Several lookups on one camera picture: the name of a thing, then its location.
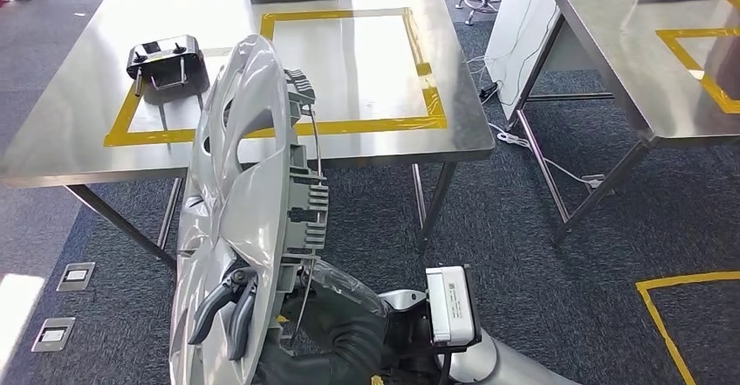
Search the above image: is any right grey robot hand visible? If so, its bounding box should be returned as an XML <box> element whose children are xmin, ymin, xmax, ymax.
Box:
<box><xmin>188</xmin><ymin>258</ymin><xmax>389</xmax><ymax>361</ymax></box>

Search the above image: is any grey plastic wheel hubcap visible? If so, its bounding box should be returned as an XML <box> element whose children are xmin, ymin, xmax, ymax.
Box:
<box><xmin>168</xmin><ymin>34</ymin><xmax>331</xmax><ymax>385</ymax></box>

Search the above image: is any steel workbench table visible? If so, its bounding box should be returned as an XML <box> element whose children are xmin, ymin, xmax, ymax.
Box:
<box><xmin>0</xmin><ymin>0</ymin><xmax>497</xmax><ymax>271</ymax></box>
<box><xmin>505</xmin><ymin>0</ymin><xmax>740</xmax><ymax>248</ymax></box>

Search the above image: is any yellow tape outline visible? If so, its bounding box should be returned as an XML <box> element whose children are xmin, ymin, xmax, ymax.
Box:
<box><xmin>654</xmin><ymin>0</ymin><xmax>740</xmax><ymax>115</ymax></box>
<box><xmin>104</xmin><ymin>7</ymin><xmax>449</xmax><ymax>148</ymax></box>

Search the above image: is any floor socket plate with outlet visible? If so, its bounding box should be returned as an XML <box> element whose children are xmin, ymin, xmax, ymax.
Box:
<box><xmin>30</xmin><ymin>317</ymin><xmax>76</xmax><ymax>354</ymax></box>
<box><xmin>56</xmin><ymin>261</ymin><xmax>97</xmax><ymax>292</ymax></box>

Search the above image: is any black power plug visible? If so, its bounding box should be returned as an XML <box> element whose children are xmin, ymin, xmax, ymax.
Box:
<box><xmin>478</xmin><ymin>80</ymin><xmax>503</xmax><ymax>105</ymax></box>

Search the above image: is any black remote controller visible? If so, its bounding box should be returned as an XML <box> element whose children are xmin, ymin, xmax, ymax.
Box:
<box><xmin>126</xmin><ymin>34</ymin><xmax>210</xmax><ymax>106</ymax></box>

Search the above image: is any yellow floor tape square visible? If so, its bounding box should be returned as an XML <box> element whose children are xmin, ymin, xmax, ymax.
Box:
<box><xmin>634</xmin><ymin>271</ymin><xmax>740</xmax><ymax>385</ymax></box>

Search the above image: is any white desk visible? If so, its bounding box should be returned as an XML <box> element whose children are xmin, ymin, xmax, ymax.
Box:
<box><xmin>484</xmin><ymin>0</ymin><xmax>622</xmax><ymax>123</ymax></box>

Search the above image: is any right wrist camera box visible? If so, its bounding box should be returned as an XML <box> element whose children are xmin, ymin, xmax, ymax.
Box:
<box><xmin>393</xmin><ymin>265</ymin><xmax>483</xmax><ymax>352</ymax></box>

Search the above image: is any white cable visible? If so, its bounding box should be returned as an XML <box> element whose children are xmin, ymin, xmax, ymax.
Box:
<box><xmin>465</xmin><ymin>0</ymin><xmax>602</xmax><ymax>189</ymax></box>

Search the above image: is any floor socket with cable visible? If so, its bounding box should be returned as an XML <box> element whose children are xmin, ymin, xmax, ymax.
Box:
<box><xmin>580</xmin><ymin>173</ymin><xmax>615</xmax><ymax>197</ymax></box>

